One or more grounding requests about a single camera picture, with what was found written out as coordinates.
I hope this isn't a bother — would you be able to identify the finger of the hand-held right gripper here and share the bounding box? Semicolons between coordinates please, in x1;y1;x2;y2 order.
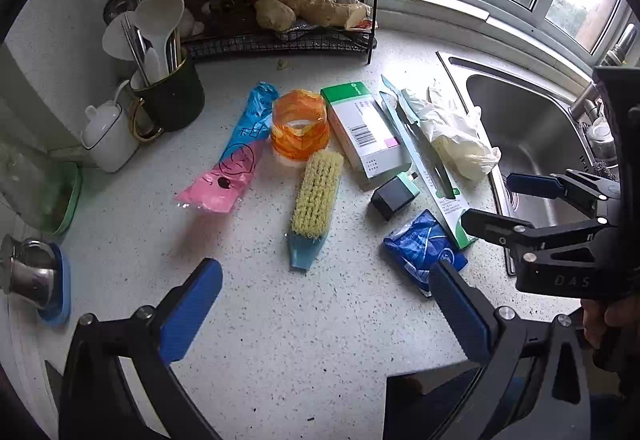
460;208;610;249
506;171;622;219

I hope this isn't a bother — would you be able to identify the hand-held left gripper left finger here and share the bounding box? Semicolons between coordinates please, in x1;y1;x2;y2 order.
59;258;223;440

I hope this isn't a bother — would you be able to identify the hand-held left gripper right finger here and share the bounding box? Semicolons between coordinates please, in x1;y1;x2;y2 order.
429;261;593;440

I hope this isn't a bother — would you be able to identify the green white toothbrush package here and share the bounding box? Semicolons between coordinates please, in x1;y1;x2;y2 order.
378;74;478;251

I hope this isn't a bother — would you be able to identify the blue white packet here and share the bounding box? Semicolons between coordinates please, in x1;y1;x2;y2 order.
383;209;469;298

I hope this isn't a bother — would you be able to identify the black green small box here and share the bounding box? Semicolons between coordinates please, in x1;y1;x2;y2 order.
370;171;421;221

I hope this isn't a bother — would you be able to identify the pink blue plastic wrapper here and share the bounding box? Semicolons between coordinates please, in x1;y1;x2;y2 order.
174;81;280;215

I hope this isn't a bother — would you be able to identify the person's right hand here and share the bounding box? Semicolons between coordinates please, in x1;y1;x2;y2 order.
580;292;640;356

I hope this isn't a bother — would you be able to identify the stainless steel sink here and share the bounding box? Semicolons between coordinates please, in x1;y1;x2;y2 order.
436;50;626;277

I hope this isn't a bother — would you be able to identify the white rubber glove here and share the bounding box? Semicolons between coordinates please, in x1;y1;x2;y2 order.
402;80;502;181

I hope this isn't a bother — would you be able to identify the steel gooseneck faucet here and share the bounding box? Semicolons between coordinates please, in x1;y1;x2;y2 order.
570;22;638;121

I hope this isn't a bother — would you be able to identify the blue saucer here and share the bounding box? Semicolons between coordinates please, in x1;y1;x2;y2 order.
37;242;72;327

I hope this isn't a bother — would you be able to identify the green plastic tray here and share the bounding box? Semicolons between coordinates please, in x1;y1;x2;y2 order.
47;162;83;235

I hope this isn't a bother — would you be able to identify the steel cup blue base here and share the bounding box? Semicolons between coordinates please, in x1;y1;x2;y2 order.
0;234;57;308

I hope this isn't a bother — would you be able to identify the yellow bristle scrub brush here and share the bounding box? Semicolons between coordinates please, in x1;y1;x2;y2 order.
289;151;346;271

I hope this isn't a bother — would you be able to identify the green white cardboard box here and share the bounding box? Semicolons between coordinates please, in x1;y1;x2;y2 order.
320;80;413;179

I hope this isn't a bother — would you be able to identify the white ceramic lidded pot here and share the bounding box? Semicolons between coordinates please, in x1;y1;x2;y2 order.
81;80;141;173

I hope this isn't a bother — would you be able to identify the orange translucent container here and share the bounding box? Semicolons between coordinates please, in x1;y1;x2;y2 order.
271;90;331;163

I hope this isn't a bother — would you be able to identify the black utensil cup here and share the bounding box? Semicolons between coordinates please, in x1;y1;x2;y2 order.
127;47;207;141

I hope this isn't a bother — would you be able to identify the long ginger root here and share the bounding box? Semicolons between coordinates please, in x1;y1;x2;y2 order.
287;0;373;29

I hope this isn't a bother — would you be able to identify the small white ladle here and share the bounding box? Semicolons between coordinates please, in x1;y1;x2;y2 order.
102;10;146;60

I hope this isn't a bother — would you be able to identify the large white ladle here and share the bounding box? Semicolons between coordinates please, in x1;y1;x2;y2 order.
134;0;186;70

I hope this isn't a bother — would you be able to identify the round ginger root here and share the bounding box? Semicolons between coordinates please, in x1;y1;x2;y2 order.
254;0;297;33

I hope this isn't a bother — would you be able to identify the small steel strainer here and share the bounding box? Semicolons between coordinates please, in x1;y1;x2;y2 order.
103;0;138;25

